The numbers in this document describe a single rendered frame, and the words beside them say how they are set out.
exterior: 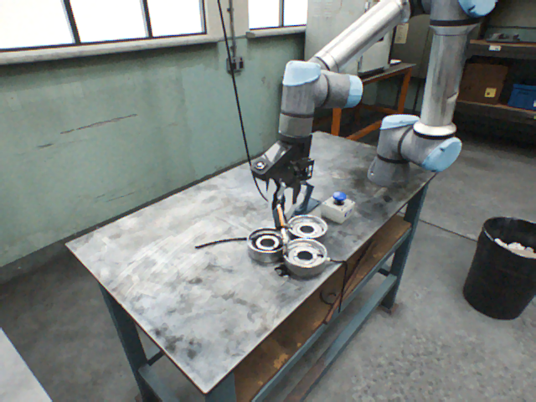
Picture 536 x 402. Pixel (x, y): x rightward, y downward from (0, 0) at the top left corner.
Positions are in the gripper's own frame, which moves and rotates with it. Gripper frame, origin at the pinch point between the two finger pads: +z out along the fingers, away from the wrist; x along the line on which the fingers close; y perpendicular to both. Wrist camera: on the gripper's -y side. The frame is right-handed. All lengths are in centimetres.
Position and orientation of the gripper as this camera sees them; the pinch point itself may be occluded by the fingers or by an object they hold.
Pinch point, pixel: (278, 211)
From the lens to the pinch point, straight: 84.4
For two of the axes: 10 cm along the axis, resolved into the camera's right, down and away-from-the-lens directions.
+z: -1.0, 8.9, 4.5
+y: 6.7, -2.8, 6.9
